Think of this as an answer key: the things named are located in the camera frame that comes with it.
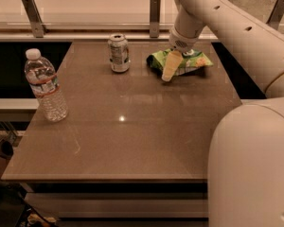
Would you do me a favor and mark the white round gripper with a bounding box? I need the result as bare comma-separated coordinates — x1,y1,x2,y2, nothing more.
162,27,198,81

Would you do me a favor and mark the green rice chip bag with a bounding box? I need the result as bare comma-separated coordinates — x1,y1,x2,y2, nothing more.
147,49,213,76

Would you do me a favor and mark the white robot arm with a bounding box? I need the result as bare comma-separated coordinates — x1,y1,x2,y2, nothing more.
168,0,284,227

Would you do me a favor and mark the clear plastic water bottle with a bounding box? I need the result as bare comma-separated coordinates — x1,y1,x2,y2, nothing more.
25,48,68,122

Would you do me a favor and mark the silver soda can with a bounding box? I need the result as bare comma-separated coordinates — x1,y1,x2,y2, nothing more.
108,33,130,73

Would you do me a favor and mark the glass railing panel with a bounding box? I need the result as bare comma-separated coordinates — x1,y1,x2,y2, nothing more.
0,0,284,33

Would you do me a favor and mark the brown box at left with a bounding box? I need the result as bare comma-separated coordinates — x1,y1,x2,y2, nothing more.
0,139,13,179

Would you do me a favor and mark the middle metal railing bracket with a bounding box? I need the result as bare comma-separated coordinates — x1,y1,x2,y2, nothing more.
150,0,161,38

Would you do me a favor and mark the metal railing bracket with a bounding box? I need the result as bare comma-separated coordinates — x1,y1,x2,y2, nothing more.
266,0,284,30
150,0,161,38
21,0,46,38

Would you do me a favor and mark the right metal railing bracket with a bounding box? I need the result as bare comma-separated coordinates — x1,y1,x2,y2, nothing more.
266,0,284,30

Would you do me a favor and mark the left metal railing bracket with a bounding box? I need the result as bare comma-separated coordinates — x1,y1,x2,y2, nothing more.
21,0,46,38

